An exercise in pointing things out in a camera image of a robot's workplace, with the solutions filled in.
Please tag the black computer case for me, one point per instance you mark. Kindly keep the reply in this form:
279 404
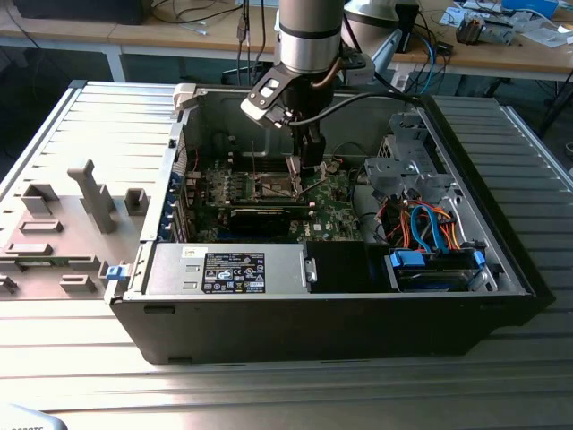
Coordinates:
80 11

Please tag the blue box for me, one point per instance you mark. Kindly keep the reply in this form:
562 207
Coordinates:
530 6

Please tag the black plastic shroud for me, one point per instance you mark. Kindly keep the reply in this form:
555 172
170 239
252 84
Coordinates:
340 266

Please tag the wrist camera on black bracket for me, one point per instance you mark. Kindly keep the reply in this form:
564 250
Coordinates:
264 96

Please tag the grey power supply unit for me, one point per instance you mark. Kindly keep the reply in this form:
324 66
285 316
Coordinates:
174 264

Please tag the grey metal bracket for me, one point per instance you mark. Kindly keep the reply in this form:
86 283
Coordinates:
499 31

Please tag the grey metal drive cage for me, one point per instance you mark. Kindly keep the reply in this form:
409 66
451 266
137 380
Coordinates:
403 174

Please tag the black RAM slot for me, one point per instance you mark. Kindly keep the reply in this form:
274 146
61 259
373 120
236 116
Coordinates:
244 157
244 168
237 204
237 200

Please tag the round coin battery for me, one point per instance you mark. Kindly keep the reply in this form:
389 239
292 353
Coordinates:
333 167

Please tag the black upright box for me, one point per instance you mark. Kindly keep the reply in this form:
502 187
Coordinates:
409 27

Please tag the green motherboard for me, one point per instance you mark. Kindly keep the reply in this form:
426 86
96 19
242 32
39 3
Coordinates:
336 210

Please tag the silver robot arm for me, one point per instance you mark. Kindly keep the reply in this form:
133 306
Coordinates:
309 40

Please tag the white paper sheets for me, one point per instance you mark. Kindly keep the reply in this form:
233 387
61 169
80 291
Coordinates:
544 33

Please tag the wooden desk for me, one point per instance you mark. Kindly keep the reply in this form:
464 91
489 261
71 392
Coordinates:
58 33
492 58

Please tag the blue case latch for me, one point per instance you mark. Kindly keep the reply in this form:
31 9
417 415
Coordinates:
115 272

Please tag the grey parts rack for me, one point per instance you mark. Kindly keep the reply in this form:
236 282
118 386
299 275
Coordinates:
100 210

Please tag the pale teach pendant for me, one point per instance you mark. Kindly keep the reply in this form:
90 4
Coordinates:
27 418

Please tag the black graphics card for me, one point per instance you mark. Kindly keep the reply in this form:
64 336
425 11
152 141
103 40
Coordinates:
259 221

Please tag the silver CPU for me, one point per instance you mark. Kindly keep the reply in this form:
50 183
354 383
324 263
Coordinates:
275 186

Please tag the CPU socket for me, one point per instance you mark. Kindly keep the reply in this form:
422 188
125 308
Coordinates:
259 190

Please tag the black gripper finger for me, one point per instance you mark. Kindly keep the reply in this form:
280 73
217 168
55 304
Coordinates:
313 154

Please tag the black open PC case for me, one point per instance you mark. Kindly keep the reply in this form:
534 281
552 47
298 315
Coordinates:
313 327

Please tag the CPU cooler heatsink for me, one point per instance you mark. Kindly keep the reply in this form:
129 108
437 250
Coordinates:
470 29

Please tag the blue disk carrier with disk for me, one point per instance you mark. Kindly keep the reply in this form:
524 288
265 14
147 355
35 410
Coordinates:
405 260

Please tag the green RAM stick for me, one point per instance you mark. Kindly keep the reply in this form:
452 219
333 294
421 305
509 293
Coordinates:
58 263

